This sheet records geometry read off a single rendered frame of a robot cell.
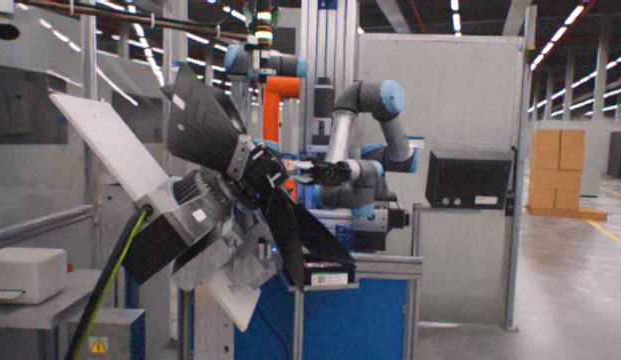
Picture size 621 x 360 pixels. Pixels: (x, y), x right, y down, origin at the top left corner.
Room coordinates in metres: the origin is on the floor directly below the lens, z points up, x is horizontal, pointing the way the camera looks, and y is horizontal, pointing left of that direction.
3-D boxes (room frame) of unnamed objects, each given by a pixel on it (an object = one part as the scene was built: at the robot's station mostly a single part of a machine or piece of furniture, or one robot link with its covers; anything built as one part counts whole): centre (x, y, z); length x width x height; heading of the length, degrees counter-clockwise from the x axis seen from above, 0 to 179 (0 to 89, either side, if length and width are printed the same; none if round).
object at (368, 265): (1.61, 0.03, 0.82); 0.90 x 0.04 x 0.08; 89
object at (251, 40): (1.24, 0.15, 1.50); 0.09 x 0.07 x 0.10; 124
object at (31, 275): (1.07, 0.72, 0.92); 0.17 x 0.16 x 0.11; 89
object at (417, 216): (1.60, -0.40, 0.96); 0.03 x 0.03 x 0.20; 89
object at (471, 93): (3.03, -0.86, 1.10); 1.21 x 0.06 x 2.20; 89
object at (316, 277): (1.44, -0.04, 0.85); 0.22 x 0.17 x 0.07; 102
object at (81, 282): (1.15, 0.69, 0.85); 0.36 x 0.24 x 0.03; 179
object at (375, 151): (2.01, -0.30, 1.20); 0.13 x 0.12 x 0.14; 64
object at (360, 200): (1.51, -0.17, 1.08); 0.11 x 0.08 x 0.11; 64
